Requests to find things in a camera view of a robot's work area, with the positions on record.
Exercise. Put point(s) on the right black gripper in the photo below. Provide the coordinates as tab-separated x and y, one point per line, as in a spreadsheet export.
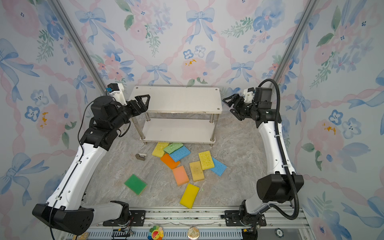
240	101

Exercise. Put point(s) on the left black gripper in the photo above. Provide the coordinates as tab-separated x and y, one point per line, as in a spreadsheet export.
131	106

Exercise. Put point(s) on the bright yellow sponge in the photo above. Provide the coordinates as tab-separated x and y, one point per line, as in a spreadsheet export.
206	160

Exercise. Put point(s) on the pale yellow worn sponge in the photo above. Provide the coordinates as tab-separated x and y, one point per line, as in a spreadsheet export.
197	171

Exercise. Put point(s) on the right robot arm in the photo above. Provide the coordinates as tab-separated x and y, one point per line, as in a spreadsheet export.
279	188

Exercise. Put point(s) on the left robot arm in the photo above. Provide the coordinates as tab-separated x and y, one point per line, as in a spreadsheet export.
63	210

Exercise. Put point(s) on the white two-tier shelf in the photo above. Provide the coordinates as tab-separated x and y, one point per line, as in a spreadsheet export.
179	114

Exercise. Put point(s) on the yellow sponge near shelf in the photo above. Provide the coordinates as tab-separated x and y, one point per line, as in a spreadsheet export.
159	149

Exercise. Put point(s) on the blue sponge by shelf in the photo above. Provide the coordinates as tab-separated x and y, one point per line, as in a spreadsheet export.
180	154

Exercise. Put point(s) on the small grey metal piece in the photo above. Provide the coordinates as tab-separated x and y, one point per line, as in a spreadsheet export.
141	156

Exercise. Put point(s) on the light green sponge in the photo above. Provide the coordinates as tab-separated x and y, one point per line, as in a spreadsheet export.
173	147

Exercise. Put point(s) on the orange sponge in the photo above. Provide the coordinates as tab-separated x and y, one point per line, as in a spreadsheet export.
167	160

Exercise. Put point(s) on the blue sponge right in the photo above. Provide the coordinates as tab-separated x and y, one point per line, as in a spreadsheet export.
219	168

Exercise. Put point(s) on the dark green sponge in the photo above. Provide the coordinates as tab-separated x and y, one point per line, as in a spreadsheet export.
135	184

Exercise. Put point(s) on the salmon pink sponge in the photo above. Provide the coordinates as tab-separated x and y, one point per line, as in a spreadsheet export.
181	176

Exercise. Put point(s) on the yellow sponge front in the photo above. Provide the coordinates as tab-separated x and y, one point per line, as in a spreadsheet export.
189	196

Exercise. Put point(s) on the colourful round toy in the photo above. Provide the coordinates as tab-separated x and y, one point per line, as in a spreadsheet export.
156	233

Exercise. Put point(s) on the round brass disc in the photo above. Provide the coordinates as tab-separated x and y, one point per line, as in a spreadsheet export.
193	233

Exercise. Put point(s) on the round black white knob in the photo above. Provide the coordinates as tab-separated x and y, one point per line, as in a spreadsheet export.
279	233

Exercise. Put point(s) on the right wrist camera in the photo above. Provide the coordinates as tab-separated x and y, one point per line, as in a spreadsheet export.
249	95

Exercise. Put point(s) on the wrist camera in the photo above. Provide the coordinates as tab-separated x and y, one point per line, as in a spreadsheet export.
249	95
116	91

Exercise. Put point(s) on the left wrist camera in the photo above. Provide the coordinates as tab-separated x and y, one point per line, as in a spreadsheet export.
116	91

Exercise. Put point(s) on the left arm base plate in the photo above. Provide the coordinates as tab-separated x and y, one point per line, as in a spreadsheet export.
133	218

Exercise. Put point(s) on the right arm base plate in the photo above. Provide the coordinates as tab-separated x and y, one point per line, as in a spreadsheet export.
237	219

